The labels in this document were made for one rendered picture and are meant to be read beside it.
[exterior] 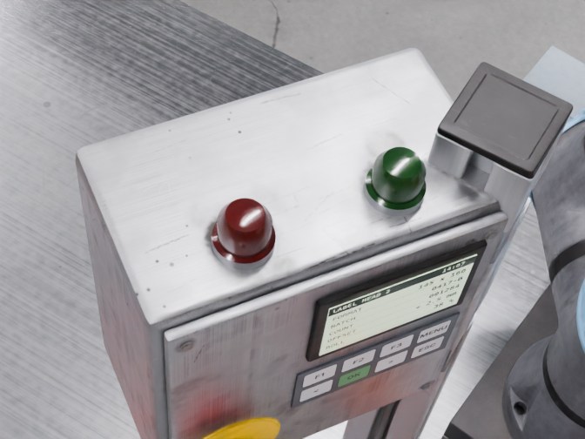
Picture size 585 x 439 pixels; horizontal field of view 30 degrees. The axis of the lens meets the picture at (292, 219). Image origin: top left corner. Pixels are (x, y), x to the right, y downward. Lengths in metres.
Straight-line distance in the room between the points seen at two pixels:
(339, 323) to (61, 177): 0.81
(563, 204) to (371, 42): 1.57
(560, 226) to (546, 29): 1.69
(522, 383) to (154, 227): 0.66
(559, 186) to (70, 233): 0.53
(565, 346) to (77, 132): 0.62
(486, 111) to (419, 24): 2.11
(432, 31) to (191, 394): 2.13
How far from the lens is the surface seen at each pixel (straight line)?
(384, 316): 0.50
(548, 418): 1.04
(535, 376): 1.05
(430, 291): 0.50
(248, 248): 0.43
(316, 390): 0.55
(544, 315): 1.16
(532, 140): 0.47
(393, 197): 0.45
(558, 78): 1.42
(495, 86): 0.48
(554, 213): 1.00
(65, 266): 1.20
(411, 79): 0.51
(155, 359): 0.46
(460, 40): 2.57
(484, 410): 1.10
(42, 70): 1.36
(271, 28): 2.52
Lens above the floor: 1.86
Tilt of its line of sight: 57 degrees down
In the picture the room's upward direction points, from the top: 8 degrees clockwise
